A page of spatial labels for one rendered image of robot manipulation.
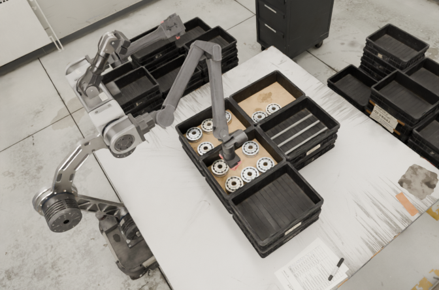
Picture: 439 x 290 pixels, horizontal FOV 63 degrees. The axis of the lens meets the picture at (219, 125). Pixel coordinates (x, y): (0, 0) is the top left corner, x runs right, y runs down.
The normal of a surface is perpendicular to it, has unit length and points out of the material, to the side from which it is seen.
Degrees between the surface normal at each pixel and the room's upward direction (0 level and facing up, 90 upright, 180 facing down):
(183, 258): 0
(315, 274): 0
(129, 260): 0
